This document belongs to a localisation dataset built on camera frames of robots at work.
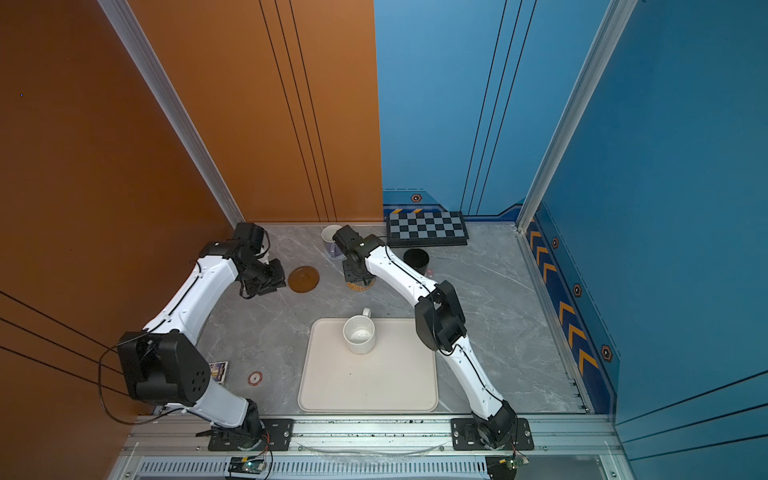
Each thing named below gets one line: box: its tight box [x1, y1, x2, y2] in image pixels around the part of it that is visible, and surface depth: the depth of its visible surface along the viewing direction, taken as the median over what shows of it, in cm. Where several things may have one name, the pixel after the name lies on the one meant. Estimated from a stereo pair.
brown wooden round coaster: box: [288, 266, 320, 293], surface depth 106 cm
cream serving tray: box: [298, 318, 439, 412], surface depth 83 cm
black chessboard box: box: [386, 211, 469, 247], surface depth 118 cm
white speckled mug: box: [342, 308, 375, 355], surface depth 87 cm
